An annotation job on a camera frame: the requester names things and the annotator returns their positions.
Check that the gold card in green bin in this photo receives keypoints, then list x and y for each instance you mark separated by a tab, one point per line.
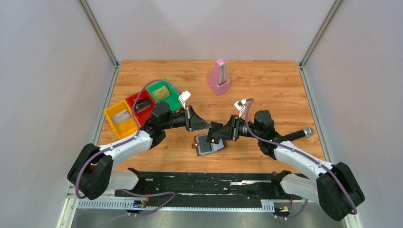
161	93

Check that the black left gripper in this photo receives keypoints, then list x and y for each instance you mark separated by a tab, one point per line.
189	118

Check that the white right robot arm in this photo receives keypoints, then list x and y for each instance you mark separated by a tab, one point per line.
332	186

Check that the red plastic bin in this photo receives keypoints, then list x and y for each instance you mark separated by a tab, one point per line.
142	109

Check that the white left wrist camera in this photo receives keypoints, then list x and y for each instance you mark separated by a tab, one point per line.
183	97

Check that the black card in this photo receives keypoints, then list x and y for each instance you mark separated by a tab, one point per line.
215	126

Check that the yellow plastic bin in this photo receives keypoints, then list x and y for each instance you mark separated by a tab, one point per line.
122	130

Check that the black mounting rail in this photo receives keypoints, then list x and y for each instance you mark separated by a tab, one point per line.
198	191

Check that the green plastic bin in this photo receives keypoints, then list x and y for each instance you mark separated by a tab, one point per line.
172	100

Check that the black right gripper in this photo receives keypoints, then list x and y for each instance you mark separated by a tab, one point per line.
235	127

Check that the brown leather card holder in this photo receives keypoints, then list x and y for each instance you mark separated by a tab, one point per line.
216	147

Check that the silver card in yellow bin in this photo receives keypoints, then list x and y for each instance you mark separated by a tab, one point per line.
121	117

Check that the grey card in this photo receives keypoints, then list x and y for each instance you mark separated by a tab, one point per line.
203	147

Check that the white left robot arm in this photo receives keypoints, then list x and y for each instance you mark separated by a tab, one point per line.
93	170

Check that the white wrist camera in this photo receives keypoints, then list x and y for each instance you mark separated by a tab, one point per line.
240	106
183	97

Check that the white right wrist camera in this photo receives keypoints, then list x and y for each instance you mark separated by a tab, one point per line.
240	106

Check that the pink metronome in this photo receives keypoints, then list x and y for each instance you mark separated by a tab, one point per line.
219	81

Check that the black microphone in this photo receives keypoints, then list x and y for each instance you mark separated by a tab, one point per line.
305	132

